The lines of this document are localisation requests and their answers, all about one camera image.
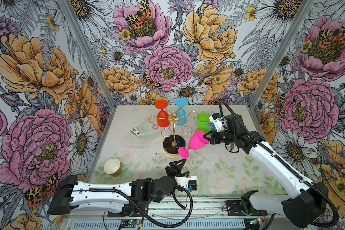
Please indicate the aluminium front rail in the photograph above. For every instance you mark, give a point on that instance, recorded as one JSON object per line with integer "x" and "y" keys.
{"x": 208, "y": 213}

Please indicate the aluminium corner post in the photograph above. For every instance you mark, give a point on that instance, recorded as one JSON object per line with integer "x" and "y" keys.
{"x": 84, "y": 45}
{"x": 280, "y": 52}

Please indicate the red wine glass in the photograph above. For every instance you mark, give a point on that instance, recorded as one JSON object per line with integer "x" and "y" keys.
{"x": 163, "y": 115}

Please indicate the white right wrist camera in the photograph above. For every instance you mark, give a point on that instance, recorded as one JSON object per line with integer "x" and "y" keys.
{"x": 218, "y": 122}

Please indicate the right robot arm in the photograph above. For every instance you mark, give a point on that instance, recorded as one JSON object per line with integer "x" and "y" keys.
{"x": 306, "y": 199}

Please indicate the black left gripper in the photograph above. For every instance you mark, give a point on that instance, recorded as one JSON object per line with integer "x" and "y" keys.
{"x": 177, "y": 170}

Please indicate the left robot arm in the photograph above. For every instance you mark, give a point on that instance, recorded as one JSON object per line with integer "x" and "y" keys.
{"x": 122, "y": 199}

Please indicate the brown paper cup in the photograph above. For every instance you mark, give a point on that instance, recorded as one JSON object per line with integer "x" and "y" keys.
{"x": 113, "y": 167}

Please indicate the green wine glass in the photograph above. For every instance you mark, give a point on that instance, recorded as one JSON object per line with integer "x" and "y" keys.
{"x": 202, "y": 119}
{"x": 204, "y": 128}

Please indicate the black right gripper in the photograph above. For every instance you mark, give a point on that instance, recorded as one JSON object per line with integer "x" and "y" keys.
{"x": 213, "y": 140}

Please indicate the right aluminium corner post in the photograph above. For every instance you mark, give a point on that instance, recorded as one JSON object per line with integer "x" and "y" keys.
{"x": 280, "y": 52}

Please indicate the gold wine glass rack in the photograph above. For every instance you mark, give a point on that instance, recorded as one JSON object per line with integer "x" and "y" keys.
{"x": 172, "y": 141}

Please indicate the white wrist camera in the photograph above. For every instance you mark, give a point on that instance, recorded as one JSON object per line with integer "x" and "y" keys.
{"x": 189, "y": 183}
{"x": 218, "y": 122}

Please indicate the left aluminium corner post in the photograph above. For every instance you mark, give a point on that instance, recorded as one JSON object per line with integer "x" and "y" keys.
{"x": 84, "y": 45}

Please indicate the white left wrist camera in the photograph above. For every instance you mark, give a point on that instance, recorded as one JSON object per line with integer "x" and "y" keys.
{"x": 189, "y": 183}

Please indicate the pink wine glass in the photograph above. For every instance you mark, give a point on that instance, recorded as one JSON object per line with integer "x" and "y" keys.
{"x": 196, "y": 142}

